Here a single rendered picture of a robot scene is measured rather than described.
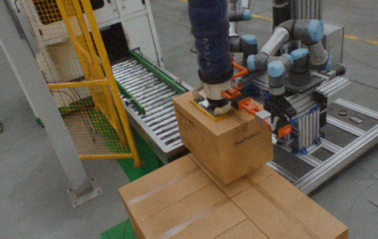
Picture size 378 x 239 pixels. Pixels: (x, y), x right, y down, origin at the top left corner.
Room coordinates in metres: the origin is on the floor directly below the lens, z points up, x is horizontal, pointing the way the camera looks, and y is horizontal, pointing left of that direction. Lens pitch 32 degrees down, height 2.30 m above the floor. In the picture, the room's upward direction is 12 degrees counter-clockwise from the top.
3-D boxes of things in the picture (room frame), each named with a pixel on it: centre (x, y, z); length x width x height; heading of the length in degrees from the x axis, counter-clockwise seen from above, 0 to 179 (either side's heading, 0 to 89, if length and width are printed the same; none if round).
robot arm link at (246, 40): (2.59, -0.59, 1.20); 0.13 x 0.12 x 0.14; 70
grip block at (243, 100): (1.77, -0.33, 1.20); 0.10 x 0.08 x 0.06; 112
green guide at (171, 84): (3.86, 0.26, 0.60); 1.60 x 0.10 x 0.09; 23
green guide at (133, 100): (3.66, 0.75, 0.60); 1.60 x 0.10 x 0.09; 23
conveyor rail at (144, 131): (3.31, 0.66, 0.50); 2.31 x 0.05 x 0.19; 23
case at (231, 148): (2.01, -0.21, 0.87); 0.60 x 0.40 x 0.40; 23
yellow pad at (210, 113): (1.97, -0.14, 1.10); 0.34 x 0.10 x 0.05; 22
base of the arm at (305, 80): (2.14, -0.82, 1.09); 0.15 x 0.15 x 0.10
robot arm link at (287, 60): (1.55, -0.50, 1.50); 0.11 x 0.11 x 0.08; 51
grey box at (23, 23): (2.69, 1.04, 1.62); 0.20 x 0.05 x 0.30; 23
